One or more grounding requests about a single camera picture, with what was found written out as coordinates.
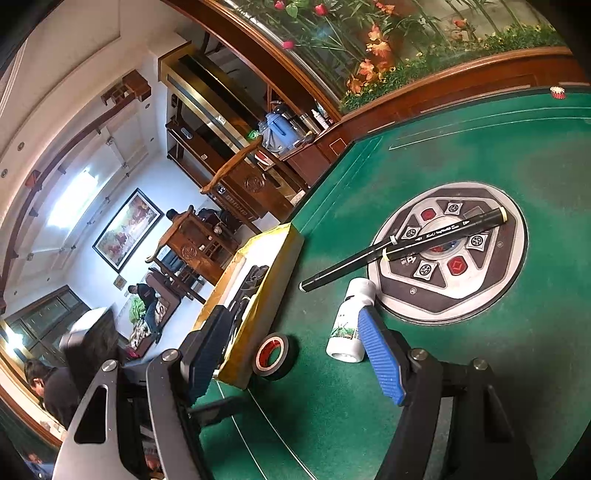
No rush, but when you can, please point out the carved wooden chair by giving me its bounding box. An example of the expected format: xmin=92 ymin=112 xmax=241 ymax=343
xmin=200 ymin=136 xmax=310 ymax=222
xmin=145 ymin=205 xmax=238 ymax=304

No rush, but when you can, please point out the white plastic medicine bottle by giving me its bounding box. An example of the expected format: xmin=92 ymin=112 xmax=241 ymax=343
xmin=325 ymin=278 xmax=376 ymax=363

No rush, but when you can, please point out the yellow cardboard box tray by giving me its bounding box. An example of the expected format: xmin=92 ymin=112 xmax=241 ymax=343
xmin=193 ymin=223 xmax=304 ymax=390

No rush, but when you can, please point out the framed landscape painting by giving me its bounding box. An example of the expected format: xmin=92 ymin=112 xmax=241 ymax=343
xmin=92 ymin=188 xmax=163 ymax=273

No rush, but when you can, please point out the far carved wooden chair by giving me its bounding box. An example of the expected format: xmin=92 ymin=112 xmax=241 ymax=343
xmin=200 ymin=136 xmax=310 ymax=222

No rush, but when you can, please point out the blue thermos jug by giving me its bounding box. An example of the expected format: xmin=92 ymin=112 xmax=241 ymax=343
xmin=259 ymin=112 xmax=304 ymax=156

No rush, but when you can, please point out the seated person on sofa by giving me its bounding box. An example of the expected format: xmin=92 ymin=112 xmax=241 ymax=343
xmin=127 ymin=283 xmax=162 ymax=343

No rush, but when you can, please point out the black white brush pen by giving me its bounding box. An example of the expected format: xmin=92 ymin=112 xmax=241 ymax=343
xmin=298 ymin=207 xmax=508 ymax=293

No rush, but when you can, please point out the flower mural wall panel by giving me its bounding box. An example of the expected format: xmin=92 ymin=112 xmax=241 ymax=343
xmin=224 ymin=0 xmax=565 ymax=113

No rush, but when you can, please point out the dark wooden display cabinet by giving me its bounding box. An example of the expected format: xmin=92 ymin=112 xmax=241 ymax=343
xmin=158 ymin=42 xmax=304 ymax=222

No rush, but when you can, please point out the black electrical tape roll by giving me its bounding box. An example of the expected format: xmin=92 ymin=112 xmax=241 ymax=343
xmin=252 ymin=333 xmax=298 ymax=381

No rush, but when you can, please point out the round mahjong table control panel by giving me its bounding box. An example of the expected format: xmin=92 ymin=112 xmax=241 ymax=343
xmin=368 ymin=182 xmax=528 ymax=325

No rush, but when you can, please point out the black round plastic holder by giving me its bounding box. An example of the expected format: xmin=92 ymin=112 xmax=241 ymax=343
xmin=235 ymin=265 xmax=270 ymax=302

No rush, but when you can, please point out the brown sofa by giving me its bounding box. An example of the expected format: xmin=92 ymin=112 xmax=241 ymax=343
xmin=126 ymin=268 xmax=181 ymax=359

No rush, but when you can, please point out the near carved wooden chair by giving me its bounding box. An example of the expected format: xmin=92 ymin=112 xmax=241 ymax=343
xmin=145 ymin=205 xmax=238 ymax=304

